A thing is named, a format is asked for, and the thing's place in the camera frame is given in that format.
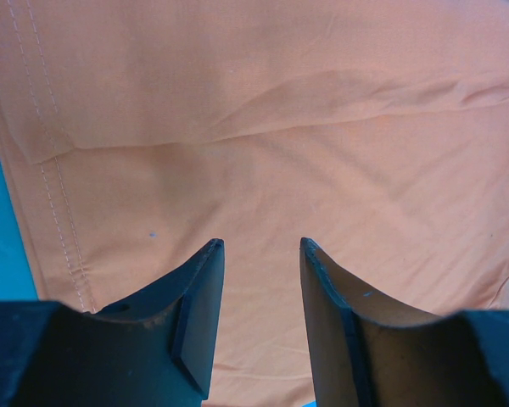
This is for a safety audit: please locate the orange t-shirt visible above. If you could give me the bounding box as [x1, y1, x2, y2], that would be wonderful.
[0, 1, 509, 406]

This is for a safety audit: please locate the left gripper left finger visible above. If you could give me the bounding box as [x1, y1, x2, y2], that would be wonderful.
[0, 239, 225, 406]

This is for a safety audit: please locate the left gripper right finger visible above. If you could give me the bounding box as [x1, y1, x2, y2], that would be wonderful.
[299, 238, 509, 406]

